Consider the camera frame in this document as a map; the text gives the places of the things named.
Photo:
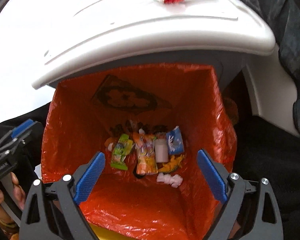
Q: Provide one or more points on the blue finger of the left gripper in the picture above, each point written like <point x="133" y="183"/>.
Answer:
<point x="22" y="127"/>

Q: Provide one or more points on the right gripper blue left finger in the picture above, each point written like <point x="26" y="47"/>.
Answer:
<point x="52" y="210"/>

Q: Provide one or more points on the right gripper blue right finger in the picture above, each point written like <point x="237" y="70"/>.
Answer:
<point x="249" y="209"/>

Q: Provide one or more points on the orange juice drink pouch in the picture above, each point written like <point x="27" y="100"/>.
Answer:
<point x="144" y="145"/>

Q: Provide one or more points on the orange trash bag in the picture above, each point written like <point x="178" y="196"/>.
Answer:
<point x="90" y="112"/>

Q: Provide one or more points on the left human hand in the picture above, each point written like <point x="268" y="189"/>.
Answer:
<point x="19" y="195"/>

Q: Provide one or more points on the crumpled white tissue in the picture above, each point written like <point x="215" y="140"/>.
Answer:
<point x="175" y="181"/>

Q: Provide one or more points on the yellow crumpled wrapper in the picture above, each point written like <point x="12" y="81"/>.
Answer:
<point x="172" y="165"/>

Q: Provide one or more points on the green snack wrapper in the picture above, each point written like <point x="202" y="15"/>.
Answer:
<point x="122" y="149"/>

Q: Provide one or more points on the blue white wrapper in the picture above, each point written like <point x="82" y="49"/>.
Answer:
<point x="175" y="141"/>

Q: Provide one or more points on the white plastic storage box lid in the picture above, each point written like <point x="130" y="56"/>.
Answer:
<point x="44" y="41"/>

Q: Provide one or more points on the small white plastic bottle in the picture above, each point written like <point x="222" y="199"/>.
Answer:
<point x="161" y="151"/>

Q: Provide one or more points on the white bed frame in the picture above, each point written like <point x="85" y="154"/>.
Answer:
<point x="272" y="91"/>

